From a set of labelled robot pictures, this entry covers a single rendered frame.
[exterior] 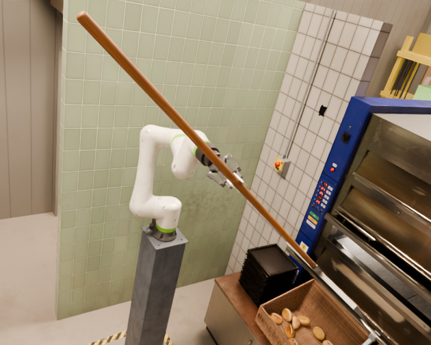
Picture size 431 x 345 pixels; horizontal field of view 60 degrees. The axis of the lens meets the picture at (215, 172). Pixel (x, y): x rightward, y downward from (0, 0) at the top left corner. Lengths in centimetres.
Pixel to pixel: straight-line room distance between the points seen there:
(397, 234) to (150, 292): 153
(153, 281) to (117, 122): 101
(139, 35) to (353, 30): 133
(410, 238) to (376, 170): 44
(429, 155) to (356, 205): 56
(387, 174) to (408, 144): 22
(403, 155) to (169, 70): 149
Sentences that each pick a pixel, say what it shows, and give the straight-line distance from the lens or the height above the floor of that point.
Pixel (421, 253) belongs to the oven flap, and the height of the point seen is 152.
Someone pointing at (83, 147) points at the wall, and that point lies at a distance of 249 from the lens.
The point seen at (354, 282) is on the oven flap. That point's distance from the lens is 278.
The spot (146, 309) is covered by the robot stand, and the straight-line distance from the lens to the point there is 257.
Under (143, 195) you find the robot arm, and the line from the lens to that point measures 214.
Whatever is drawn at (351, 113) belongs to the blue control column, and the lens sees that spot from 256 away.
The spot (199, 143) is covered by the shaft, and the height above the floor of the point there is 213.
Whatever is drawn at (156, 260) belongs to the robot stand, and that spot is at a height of 110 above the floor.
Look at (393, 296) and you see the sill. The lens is 261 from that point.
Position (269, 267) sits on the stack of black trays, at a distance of 280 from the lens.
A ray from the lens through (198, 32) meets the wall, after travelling 252.
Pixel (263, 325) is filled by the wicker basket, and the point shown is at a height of 62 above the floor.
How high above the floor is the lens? 261
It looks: 27 degrees down
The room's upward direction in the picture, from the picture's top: 14 degrees clockwise
